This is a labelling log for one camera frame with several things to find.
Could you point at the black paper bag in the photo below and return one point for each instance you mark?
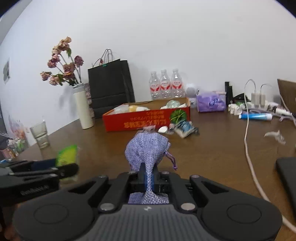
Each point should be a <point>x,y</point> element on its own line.
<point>110,84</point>

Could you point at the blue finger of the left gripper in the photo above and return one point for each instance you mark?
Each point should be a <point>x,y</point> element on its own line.
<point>51,173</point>
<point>26,165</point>

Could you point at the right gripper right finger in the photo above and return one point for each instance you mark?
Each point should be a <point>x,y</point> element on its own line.
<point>155,179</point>

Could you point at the black tablet device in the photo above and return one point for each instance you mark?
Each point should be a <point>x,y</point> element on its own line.
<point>286,169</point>

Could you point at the water bottle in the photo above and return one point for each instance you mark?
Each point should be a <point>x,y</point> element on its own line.
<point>154,85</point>
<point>177,85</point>
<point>165,85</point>

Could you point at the blue toothpaste tube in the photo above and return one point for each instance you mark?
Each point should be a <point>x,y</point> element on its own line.
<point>256,116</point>

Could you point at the right water bottle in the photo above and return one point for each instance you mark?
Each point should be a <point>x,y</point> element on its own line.
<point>177,85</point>

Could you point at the cream thermos bottle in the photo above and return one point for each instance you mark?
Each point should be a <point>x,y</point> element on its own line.
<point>82,106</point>

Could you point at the white round robot figure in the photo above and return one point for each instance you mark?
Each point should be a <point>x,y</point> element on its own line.
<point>191,92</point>

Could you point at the white power adapter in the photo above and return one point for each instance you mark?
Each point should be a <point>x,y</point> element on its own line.
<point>258,99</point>

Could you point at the green tissue packet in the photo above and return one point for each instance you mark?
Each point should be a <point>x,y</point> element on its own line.
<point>66,156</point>

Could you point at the dried pink flower bouquet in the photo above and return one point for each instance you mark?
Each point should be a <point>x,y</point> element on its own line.
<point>68,67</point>

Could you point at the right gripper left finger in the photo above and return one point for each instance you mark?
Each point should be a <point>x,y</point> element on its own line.
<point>142,178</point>

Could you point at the crumpled white paper scrap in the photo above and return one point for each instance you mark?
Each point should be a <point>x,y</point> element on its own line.
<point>277,136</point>

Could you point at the purple tissue pack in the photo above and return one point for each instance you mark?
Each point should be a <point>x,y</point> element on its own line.
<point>211,101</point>

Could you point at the red cardboard box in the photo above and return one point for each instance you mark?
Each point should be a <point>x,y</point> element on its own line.
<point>156,115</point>

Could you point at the pale green ball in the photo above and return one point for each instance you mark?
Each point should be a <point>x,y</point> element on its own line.
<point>173,104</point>

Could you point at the left water bottle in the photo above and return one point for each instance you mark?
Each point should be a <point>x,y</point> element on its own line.
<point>154,85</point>

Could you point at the purple knitted pouch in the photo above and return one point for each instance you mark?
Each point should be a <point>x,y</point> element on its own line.
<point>149,149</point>

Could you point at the middle water bottle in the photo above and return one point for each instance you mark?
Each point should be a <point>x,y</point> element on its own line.
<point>165,85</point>

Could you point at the crumpled blue white wrapper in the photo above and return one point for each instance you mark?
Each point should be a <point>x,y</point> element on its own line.
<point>185,128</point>

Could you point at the small white pebble object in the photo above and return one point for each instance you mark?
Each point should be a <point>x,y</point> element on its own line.
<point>163,129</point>

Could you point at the white and tan plush toy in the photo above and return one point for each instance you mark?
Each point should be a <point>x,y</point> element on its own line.
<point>126,108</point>

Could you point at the clear glass cup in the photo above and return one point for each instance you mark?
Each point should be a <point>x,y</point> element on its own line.
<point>40,134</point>

